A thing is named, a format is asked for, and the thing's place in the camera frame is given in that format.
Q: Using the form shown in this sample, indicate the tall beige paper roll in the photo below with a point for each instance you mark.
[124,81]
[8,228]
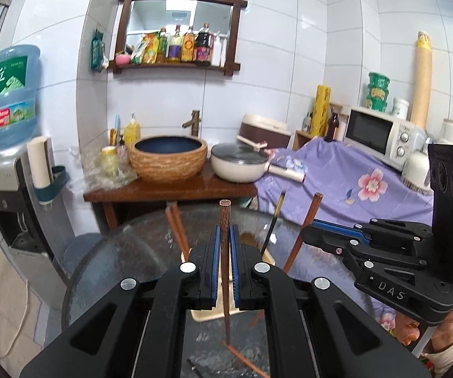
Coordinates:
[421,82]

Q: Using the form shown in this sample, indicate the small clear bottle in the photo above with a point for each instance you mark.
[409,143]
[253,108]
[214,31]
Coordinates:
[307,123]

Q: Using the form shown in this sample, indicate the white microwave oven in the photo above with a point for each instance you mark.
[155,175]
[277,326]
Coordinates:
[368,130]

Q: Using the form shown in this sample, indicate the yellow wrap roll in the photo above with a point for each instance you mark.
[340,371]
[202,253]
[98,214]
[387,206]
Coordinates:
[321,110]

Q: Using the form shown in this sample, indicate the green hanging packet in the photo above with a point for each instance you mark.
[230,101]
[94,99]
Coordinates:
[97,51]

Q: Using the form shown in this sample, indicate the bamboo style faucet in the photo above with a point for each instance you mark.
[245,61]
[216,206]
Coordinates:
[195,122]

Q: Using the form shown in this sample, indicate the white squeeze bottle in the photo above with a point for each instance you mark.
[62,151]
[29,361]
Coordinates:
[216,51]

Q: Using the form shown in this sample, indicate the purple floral cloth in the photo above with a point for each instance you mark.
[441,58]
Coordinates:
[328,173]

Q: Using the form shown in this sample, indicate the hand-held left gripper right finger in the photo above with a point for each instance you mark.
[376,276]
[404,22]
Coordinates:
[236,267]

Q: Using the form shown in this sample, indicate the woven brown wash basin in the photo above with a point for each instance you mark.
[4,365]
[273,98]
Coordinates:
[167,165]

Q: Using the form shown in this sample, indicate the yellow snack bag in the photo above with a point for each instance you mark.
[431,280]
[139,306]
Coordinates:
[149,49]

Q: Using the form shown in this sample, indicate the small wooden box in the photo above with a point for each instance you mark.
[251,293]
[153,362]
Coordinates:
[302,139]

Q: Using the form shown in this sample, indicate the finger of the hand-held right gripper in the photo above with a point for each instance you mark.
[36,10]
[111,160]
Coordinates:
[362,235]
[328,240]

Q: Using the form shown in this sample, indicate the orange toothbrush cup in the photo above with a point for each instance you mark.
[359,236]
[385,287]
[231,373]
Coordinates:
[114,138]

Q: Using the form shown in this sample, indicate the teal cup holder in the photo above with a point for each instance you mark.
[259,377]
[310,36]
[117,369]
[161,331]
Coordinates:
[59,183]

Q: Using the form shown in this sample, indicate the dark wooden vanity table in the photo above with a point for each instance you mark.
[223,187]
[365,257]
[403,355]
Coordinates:
[171,191]

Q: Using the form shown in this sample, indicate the brown and white rice cooker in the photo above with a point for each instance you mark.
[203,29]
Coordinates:
[265,132]

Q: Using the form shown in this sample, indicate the white jar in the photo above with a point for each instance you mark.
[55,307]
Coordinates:
[400,108]

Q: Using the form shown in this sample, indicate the amber yellow label bottle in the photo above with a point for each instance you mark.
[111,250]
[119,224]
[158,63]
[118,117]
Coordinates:
[188,47]

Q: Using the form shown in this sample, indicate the purple label oil bottle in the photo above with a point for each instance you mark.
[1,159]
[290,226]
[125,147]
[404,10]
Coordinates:
[174,49]

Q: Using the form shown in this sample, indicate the dark soy sauce bottle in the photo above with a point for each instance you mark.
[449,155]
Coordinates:
[202,47]

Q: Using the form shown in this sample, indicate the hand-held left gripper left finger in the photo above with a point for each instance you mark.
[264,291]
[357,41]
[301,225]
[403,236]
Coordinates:
[214,267]

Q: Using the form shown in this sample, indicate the white paper cup stack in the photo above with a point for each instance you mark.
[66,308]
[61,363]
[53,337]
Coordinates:
[39,161]

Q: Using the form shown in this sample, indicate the pink bowl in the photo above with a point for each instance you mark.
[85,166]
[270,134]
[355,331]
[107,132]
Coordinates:
[122,59]

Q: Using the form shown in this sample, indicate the yellow green cup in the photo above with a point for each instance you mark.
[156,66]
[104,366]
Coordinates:
[109,159]

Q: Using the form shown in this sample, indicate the white ribbed appliance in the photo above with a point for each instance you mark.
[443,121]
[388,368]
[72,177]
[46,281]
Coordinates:
[416,169]

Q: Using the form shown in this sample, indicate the blue water jug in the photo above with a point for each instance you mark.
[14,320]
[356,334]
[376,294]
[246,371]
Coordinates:
[11,86]

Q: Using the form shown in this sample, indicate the yellow soap pump bottle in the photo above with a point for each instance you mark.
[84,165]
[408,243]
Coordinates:
[131,132]

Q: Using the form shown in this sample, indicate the grey round stool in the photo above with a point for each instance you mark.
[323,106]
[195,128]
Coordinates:
[84,248]

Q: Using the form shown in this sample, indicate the blue toothbrush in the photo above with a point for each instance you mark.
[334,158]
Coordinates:
[118,122]

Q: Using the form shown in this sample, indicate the brown glass bottle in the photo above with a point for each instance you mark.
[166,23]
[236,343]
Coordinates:
[331,128]

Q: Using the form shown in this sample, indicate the white pan with lid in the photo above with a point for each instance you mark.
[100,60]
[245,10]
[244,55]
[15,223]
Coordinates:
[238,169]

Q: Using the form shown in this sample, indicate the beige plastic utensil holder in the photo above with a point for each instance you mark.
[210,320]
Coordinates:
[210,315]

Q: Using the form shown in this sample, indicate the wooden framed mirror shelf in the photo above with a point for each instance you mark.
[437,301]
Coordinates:
[124,27]

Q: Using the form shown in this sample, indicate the person's right hand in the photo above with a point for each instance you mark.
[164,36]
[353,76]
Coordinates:
[451,323]

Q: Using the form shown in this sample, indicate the clear plastic bag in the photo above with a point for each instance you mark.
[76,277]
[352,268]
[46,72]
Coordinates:
[92,177]

